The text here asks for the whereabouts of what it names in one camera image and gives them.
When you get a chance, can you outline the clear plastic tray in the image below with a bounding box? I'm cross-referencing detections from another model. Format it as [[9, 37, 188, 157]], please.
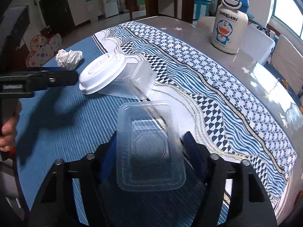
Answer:
[[116, 100, 186, 192]]

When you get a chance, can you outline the white paper ball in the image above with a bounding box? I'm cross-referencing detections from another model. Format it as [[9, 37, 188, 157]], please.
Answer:
[[55, 49, 83, 70]]

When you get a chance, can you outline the clear plastic container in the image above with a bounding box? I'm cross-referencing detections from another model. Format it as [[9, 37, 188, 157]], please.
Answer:
[[98, 61, 157, 100]]

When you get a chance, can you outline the person's left hand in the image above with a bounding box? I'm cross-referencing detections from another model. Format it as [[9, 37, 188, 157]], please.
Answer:
[[0, 102, 22, 152]]

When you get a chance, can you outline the blue ribbed mat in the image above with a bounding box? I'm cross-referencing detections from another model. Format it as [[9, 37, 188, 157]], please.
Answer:
[[15, 36, 228, 227]]

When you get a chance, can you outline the blue white patterned cloth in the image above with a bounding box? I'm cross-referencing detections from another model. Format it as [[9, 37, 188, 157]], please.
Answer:
[[92, 22, 297, 213]]

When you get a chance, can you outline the white plastic lid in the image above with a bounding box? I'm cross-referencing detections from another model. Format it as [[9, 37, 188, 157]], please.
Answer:
[[79, 52, 127, 95]]

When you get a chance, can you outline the white water dispenser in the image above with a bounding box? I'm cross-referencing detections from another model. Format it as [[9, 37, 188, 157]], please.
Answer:
[[85, 0, 95, 22]]

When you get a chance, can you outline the white refrigerator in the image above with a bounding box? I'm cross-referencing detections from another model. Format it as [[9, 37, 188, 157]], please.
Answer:
[[101, 0, 119, 19]]

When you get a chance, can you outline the white chair back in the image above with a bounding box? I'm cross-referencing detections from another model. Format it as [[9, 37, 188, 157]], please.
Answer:
[[240, 25, 275, 65]]

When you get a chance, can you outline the white Doraemon bottle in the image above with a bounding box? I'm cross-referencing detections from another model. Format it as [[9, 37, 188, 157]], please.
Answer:
[[211, 0, 249, 54]]

